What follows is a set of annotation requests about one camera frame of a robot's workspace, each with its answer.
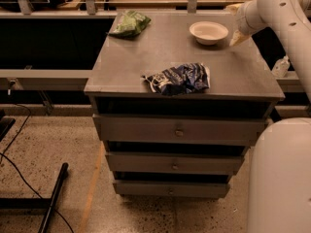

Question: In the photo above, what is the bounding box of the middle grey drawer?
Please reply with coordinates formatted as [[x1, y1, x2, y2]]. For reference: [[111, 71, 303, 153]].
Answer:
[[106, 152, 244, 175]]

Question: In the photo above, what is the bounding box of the grey drawer cabinet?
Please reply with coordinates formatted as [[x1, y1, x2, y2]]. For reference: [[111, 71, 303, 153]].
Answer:
[[85, 13, 284, 198]]

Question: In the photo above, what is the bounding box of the green chip bag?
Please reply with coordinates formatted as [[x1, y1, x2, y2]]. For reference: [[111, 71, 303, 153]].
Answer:
[[109, 11, 151, 39]]

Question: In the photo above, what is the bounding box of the top grey drawer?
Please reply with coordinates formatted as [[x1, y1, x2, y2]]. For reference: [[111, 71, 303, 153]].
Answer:
[[93, 115, 265, 146]]

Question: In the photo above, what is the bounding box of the clear plastic bottle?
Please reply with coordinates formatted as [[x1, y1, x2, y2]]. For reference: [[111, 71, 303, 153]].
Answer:
[[272, 55, 291, 78]]

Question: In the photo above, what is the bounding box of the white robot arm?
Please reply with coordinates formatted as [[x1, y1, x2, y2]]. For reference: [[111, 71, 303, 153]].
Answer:
[[234, 0, 311, 233]]

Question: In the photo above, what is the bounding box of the blue chip bag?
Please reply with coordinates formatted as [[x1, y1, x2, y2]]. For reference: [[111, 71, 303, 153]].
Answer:
[[142, 63, 210, 96]]

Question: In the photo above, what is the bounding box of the bottom grey drawer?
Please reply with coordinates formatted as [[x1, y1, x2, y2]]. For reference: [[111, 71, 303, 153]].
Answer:
[[113, 181, 229, 199]]

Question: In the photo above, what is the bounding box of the grey drawer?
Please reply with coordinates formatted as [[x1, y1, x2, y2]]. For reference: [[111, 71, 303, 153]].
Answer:
[[113, 181, 229, 199], [93, 115, 265, 146], [106, 152, 244, 175]]

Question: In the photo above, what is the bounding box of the white paper bowl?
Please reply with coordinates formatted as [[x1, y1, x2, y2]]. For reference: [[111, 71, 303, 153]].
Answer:
[[190, 21, 228, 46]]

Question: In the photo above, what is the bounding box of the black floor stand leg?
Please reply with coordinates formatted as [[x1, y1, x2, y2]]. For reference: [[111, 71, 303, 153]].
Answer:
[[0, 163, 68, 233]]

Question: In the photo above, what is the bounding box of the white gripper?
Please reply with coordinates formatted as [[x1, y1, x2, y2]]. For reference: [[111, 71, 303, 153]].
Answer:
[[225, 0, 266, 47]]

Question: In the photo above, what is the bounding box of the grey metal rail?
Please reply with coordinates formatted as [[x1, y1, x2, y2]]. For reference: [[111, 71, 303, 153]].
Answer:
[[0, 69, 92, 91]]

